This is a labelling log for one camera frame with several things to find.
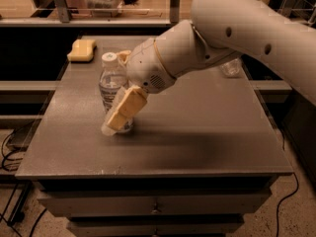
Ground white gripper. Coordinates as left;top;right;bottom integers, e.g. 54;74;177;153
101;38;176;136

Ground clear bottle with blue label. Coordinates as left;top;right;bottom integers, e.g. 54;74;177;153
99;52;128;135

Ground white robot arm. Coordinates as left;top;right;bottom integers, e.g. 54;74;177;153
102;0;316;135

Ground clear empty plastic bottle lying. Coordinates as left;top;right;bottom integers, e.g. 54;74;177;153
220;58;242;78

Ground yellow sponge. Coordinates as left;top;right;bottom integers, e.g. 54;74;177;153
67;39;97;62

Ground clear plastic storage box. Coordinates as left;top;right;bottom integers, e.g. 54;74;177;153
85;0;122;18

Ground grey drawer cabinet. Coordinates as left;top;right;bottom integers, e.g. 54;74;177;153
15;35;294;237

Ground upper drawer with knob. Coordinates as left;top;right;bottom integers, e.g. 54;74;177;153
38;189;272;218

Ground drawer with knob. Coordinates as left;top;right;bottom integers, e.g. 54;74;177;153
38;189;272;218
67;214;244;237

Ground lower drawer with knob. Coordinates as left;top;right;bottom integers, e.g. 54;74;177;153
67;214;244;237

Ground black cables on left floor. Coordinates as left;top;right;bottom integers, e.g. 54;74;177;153
0;121;48;237

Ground metal shelf frame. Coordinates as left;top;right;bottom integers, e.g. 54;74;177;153
0;0;315;29

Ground black cable on right floor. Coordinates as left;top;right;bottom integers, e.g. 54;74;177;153
275;171;300;237

